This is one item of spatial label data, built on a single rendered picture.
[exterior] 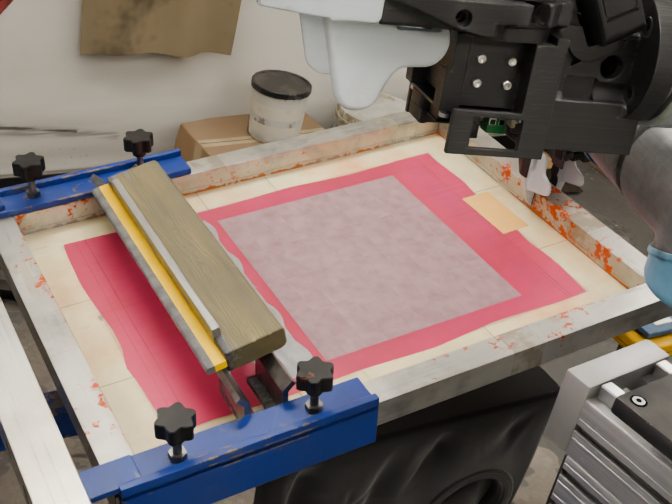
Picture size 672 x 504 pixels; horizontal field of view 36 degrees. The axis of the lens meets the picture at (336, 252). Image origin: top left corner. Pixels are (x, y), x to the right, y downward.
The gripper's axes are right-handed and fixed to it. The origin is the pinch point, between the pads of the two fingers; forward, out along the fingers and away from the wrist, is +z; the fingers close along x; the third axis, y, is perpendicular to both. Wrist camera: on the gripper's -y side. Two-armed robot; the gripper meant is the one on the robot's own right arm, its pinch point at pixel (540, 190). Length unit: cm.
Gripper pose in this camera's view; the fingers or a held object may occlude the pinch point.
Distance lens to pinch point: 159.9
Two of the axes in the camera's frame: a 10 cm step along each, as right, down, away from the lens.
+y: 4.8, 5.3, -7.0
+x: 8.8, -2.5, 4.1
